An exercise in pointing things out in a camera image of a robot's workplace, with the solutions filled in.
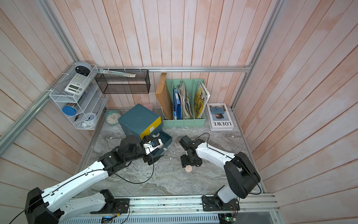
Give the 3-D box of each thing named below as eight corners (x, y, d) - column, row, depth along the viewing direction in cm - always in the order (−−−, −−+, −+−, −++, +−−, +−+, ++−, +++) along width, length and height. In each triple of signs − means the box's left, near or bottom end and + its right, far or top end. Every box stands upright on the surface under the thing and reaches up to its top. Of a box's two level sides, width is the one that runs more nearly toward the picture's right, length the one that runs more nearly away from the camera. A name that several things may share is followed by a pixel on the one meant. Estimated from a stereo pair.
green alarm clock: (110, 125, 111) (104, 115, 101) (112, 119, 115) (107, 109, 105) (120, 125, 111) (115, 115, 101) (122, 119, 115) (117, 109, 105)
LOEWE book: (211, 130, 107) (212, 127, 103) (206, 107, 124) (207, 102, 120) (231, 130, 107) (234, 127, 103) (224, 107, 124) (226, 102, 120)
